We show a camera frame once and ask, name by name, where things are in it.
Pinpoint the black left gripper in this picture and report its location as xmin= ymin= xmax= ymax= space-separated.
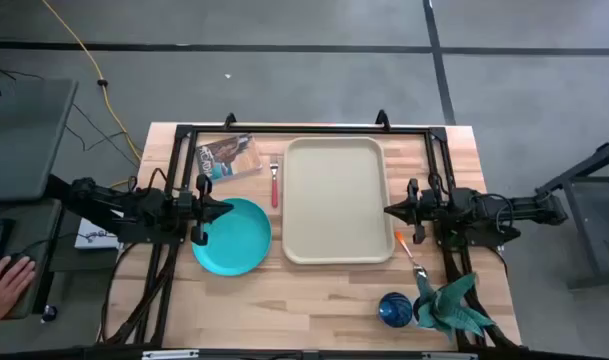
xmin=176 ymin=173 xmax=235 ymax=247

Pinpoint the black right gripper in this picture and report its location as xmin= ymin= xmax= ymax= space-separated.
xmin=383 ymin=178 xmax=440 ymax=246

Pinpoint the teal round plate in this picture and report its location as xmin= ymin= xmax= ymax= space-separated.
xmin=191 ymin=197 xmax=273 ymax=277

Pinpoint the beige plastic tray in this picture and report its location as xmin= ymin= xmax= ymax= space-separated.
xmin=281 ymin=136 xmax=396 ymax=265

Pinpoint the blue patterned cup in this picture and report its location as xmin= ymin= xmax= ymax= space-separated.
xmin=377 ymin=291 xmax=414 ymax=329

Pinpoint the teal artificial plant in pot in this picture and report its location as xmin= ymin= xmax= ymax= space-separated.
xmin=412 ymin=272 xmax=496 ymax=341

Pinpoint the white printed box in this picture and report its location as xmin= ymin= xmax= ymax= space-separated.
xmin=74 ymin=218 xmax=120 ymax=250

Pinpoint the dark olive desk surface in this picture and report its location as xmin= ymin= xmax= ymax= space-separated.
xmin=0 ymin=197 xmax=65 ymax=321

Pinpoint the black metal table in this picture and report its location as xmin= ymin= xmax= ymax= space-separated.
xmin=533 ymin=137 xmax=609 ymax=291

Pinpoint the grey desk top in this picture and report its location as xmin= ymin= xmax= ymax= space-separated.
xmin=0 ymin=77 xmax=79 ymax=202

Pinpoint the person's hand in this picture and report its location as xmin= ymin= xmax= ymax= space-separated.
xmin=0 ymin=255 xmax=38 ymax=336

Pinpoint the orange-handled metal spoon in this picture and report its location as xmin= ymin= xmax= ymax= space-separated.
xmin=393 ymin=229 xmax=428 ymax=279

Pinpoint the red-handled metal fork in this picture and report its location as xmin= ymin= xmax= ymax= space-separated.
xmin=269 ymin=153 xmax=281 ymax=210

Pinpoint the black aluminium rig frame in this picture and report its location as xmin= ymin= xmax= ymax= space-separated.
xmin=98 ymin=122 xmax=523 ymax=351

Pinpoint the silver edge bracket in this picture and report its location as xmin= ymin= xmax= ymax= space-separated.
xmin=142 ymin=349 xmax=200 ymax=360
xmin=421 ymin=352 xmax=479 ymax=360

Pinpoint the yellow floor cable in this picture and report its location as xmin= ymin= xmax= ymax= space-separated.
xmin=41 ymin=0 xmax=145 ymax=189

